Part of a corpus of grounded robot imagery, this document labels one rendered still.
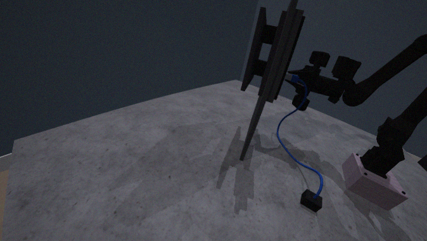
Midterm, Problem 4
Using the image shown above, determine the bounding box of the blue cable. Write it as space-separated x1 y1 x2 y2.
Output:
277 73 323 199

